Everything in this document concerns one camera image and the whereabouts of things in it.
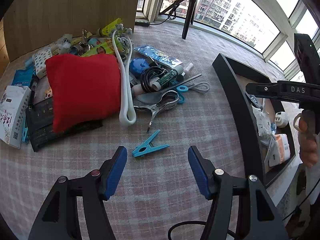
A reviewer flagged black foil pouch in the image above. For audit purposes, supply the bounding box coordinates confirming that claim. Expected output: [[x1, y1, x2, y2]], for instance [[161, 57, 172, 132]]
[[25, 98, 103, 152]]

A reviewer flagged red cloth pouch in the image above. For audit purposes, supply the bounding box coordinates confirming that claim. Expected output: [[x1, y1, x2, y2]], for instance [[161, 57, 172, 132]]
[[46, 54, 121, 133]]

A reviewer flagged white massager with grey balls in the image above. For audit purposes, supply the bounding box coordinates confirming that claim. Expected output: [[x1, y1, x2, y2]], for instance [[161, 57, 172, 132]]
[[111, 23, 136, 127]]

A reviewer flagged person right hand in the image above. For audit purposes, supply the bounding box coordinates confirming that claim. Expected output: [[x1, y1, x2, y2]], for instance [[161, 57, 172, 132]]
[[298, 110, 318, 168]]

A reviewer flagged white power adapter plug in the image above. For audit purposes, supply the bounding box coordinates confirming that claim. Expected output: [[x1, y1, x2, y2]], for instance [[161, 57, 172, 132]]
[[274, 112, 289, 128]]

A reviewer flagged black storage tray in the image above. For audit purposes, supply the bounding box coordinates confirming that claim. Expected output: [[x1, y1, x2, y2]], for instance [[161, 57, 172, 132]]
[[212, 53, 295, 188]]

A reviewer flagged orange white tissue pack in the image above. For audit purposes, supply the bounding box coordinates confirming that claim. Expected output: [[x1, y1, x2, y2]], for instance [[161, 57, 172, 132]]
[[268, 134, 290, 167]]

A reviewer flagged blue plastic clothespin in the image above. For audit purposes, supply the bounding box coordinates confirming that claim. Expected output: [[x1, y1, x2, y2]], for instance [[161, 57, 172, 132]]
[[132, 129, 170, 158]]

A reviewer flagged white tissue box red print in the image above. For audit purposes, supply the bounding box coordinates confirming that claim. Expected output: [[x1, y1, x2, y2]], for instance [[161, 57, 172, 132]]
[[0, 86, 31, 148]]

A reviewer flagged green glue stick tube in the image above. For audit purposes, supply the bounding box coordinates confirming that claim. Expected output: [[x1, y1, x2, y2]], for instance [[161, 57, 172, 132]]
[[151, 65, 184, 91]]

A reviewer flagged black pen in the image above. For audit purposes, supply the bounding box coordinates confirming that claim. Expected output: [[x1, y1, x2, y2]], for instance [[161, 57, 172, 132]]
[[28, 75, 39, 110]]

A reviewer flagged large metal spring clamp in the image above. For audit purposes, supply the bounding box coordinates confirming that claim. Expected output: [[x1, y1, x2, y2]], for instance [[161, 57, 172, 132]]
[[134, 90, 179, 132]]

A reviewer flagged black tripod stand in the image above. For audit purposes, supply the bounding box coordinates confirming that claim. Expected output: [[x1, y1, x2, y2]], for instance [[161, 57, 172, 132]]
[[159, 0, 197, 40]]

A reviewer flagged grey plastic spoon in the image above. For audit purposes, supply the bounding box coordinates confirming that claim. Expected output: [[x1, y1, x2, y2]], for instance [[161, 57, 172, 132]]
[[135, 73, 202, 104]]

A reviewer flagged small dotted tissue pack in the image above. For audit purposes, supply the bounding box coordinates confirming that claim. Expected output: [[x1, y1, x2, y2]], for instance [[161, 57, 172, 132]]
[[33, 47, 53, 79]]

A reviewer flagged blue patterned plastic bag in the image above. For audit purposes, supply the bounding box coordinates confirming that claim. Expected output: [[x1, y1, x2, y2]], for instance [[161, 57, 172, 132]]
[[134, 44, 182, 68]]

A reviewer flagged blue round tape measure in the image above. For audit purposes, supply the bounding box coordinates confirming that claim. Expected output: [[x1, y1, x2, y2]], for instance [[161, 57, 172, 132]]
[[129, 58, 150, 78]]

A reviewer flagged small metal spring clamp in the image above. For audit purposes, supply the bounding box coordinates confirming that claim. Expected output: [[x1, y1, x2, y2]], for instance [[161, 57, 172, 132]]
[[69, 29, 92, 56]]

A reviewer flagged black power strip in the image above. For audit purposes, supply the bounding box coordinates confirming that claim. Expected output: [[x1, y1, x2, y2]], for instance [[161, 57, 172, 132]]
[[135, 21, 150, 27]]

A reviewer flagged green hand cream tube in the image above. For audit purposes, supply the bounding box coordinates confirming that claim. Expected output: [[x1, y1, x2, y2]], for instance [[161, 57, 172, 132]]
[[81, 38, 115, 57]]

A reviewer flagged yellow shuttlecock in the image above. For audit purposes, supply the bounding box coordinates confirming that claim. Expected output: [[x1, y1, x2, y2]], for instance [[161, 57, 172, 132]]
[[96, 18, 122, 37]]

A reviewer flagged wooden board panel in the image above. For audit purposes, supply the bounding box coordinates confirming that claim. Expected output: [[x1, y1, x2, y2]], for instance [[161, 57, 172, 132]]
[[3, 0, 138, 61]]

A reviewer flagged black camera unit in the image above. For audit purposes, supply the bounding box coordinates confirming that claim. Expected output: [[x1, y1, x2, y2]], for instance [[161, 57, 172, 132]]
[[294, 33, 320, 85]]

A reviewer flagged light blue ring clip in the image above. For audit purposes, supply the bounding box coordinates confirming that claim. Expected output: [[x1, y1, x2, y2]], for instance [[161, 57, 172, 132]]
[[175, 85, 189, 105]]

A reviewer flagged black coiled cable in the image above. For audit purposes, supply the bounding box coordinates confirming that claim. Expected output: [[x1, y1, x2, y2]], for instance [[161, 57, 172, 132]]
[[139, 65, 166, 94]]

